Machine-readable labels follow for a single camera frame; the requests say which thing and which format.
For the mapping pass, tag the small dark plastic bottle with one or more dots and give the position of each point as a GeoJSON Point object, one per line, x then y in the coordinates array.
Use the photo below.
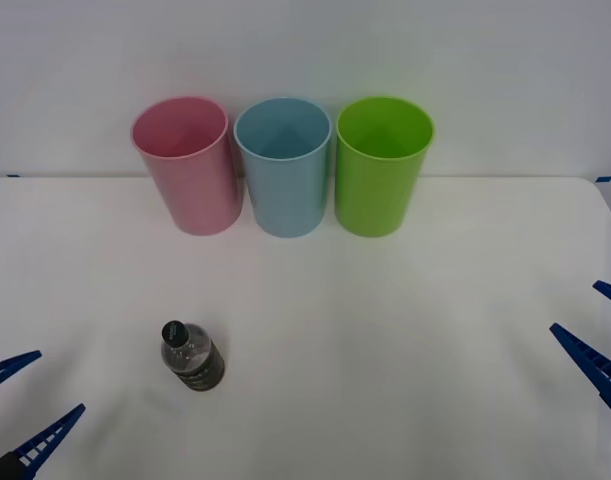
{"type": "Point", "coordinates": [197, 362]}

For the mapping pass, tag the green plastic bin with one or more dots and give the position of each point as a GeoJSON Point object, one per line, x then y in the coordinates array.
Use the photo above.
{"type": "Point", "coordinates": [375, 200]}

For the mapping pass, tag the pink plastic bin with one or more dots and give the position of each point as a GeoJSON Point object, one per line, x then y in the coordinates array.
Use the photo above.
{"type": "Point", "coordinates": [200, 190]}

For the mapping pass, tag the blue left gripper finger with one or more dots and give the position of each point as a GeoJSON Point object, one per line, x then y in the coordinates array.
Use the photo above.
{"type": "Point", "coordinates": [7, 370]}
{"type": "Point", "coordinates": [45, 440]}

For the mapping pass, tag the pale blue plastic bin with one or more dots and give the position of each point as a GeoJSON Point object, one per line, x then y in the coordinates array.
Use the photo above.
{"type": "Point", "coordinates": [285, 200]}

